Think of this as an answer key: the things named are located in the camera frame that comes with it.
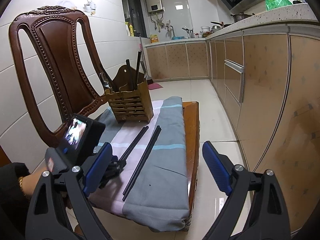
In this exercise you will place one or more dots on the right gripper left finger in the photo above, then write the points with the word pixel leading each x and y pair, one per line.
pixel 47 218

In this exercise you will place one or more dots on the tan lower kitchen cabinets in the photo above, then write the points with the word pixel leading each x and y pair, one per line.
pixel 267 79

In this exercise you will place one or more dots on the speckled kitchen countertop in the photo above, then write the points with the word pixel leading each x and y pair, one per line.
pixel 297 13

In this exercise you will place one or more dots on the person left hand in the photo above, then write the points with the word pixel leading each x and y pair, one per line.
pixel 29 182

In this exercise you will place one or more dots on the metal spoon in holder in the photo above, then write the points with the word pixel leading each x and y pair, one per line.
pixel 104 80

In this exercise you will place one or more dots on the brown wooden utensil holder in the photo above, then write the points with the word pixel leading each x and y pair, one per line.
pixel 127 104

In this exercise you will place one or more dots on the grey pink striped cloth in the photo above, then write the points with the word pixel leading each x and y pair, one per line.
pixel 159 197

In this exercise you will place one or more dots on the carved wooden chair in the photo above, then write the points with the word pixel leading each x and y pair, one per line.
pixel 52 31

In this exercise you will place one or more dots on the yellow detergent bottle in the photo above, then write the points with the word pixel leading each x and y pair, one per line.
pixel 130 29

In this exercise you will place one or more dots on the yellow box on counter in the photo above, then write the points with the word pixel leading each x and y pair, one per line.
pixel 154 38

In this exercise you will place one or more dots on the white gas water heater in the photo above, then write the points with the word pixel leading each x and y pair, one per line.
pixel 154 6

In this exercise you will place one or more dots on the steel cooking pot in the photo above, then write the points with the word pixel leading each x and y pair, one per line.
pixel 240 16

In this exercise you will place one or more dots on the green plastic bag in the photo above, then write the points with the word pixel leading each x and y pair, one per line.
pixel 274 4

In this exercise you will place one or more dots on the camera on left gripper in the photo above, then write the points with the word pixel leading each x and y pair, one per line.
pixel 79 140

